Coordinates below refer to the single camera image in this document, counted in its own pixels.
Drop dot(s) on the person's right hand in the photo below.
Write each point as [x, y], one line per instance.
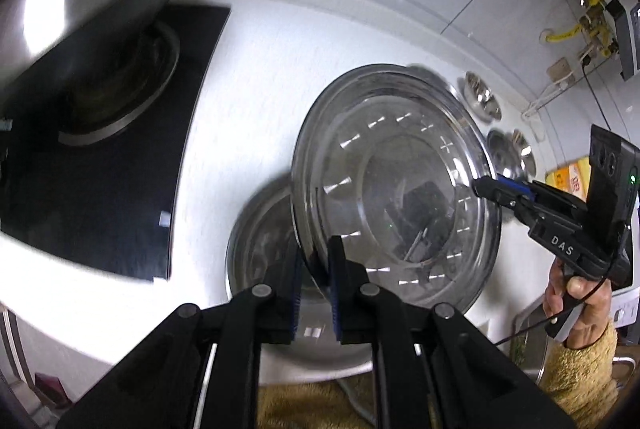
[595, 309]

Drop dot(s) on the person's beige fleece clothing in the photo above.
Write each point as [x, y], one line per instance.
[310, 404]

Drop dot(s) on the yellow gas pipe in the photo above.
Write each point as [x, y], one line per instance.
[565, 35]

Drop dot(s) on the black glass gas stove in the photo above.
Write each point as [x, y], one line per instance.
[100, 189]

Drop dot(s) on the small steel bowl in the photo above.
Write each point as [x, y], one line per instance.
[500, 154]
[482, 95]
[526, 151]

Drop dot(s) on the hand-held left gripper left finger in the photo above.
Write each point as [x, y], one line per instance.
[295, 299]

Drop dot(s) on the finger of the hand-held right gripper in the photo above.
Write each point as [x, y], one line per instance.
[517, 187]
[495, 191]

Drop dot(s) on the beige wall socket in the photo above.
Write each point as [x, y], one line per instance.
[560, 70]

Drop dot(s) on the large stainless steel bowl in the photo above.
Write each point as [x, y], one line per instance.
[380, 149]

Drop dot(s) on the yellow packet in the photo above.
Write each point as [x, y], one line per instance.
[570, 176]

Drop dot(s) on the grey wall device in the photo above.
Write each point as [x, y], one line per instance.
[627, 44]

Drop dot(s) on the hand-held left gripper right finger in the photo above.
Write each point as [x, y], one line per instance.
[336, 294]

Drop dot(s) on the person's right forearm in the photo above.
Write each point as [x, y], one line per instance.
[580, 384]

